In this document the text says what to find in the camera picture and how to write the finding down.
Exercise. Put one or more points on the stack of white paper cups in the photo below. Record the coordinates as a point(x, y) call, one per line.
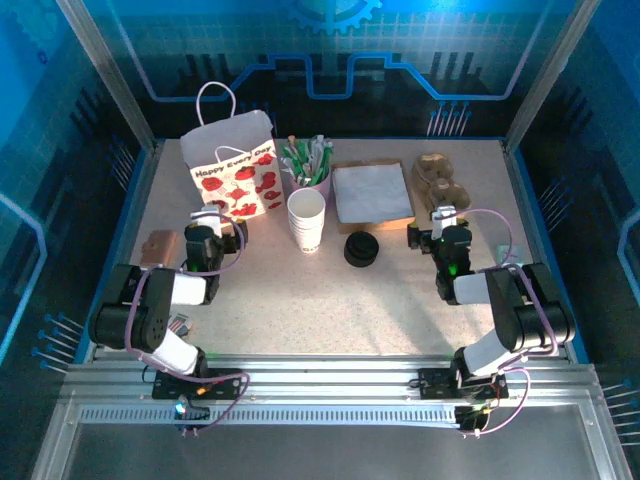
point(306, 225)

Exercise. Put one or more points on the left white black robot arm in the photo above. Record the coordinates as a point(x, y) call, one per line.
point(150, 300)

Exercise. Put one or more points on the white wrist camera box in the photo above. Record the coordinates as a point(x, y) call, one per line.
point(206, 219)
point(442, 217)

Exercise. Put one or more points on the stack of white napkins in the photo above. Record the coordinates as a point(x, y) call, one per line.
point(372, 192)
point(375, 227)

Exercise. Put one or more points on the aluminium rail frame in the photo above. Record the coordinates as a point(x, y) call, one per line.
point(325, 380)

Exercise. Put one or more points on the small black circuit board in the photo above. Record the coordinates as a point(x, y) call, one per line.
point(192, 412)
point(472, 417)

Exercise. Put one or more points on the stack of pulp cup carriers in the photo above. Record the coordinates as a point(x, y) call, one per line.
point(440, 180)

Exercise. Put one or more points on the stack of black cup lids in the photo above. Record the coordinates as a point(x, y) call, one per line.
point(361, 250)

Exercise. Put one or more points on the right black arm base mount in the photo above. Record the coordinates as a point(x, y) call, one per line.
point(435, 382)

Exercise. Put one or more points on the pink plastic straw cup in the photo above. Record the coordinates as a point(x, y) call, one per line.
point(320, 189)

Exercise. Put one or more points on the small teal alarm clock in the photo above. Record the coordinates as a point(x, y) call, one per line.
point(510, 252)

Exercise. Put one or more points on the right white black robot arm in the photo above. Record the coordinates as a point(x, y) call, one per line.
point(505, 305)

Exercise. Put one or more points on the small brown leather wallet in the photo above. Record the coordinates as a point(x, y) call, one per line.
point(160, 247)

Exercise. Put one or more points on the aluminium enclosure post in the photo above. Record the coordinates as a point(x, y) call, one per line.
point(547, 75)
point(107, 65)

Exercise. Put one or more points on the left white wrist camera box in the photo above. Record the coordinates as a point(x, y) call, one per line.
point(206, 219)

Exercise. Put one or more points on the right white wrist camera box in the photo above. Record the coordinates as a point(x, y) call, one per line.
point(442, 217)

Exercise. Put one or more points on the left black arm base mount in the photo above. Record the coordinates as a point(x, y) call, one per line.
point(225, 382)

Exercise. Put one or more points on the green white wrapped straw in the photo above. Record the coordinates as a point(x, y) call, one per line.
point(306, 155)
point(286, 152)
point(327, 155)
point(317, 147)

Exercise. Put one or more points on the brown paper wrapped stirrer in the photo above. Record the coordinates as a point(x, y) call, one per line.
point(292, 145)

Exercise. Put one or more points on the striped printed snack packet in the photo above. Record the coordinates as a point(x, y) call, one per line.
point(179, 325)

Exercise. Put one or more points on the white red printed paper bag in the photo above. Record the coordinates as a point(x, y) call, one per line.
point(235, 175)

